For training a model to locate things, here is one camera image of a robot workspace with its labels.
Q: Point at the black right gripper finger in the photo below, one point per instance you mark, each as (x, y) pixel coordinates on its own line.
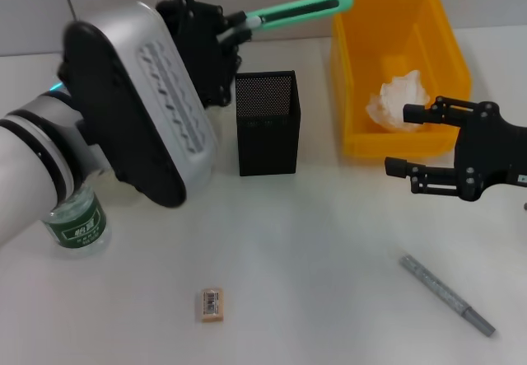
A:
(416, 113)
(397, 167)

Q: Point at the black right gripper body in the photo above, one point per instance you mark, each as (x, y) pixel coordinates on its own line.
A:
(490, 151)

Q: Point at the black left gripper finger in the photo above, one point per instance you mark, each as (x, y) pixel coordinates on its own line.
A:
(238, 39)
(235, 18)

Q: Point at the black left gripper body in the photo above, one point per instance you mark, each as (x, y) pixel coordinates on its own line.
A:
(201, 48)

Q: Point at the white paper ball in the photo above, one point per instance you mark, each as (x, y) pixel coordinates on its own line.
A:
(391, 101)

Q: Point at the clear green-label water bottle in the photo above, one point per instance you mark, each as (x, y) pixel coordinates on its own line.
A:
(78, 229)

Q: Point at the black mesh pen holder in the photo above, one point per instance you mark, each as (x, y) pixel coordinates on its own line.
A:
(267, 146)

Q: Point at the grey glitter pen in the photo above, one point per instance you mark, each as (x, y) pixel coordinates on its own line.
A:
(444, 293)

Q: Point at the beige eraser with barcode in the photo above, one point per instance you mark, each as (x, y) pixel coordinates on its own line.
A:
(212, 305)

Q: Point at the yellow plastic bin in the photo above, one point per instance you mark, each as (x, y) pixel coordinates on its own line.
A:
(354, 72)

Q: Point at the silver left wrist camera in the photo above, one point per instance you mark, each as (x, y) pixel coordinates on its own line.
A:
(123, 105)

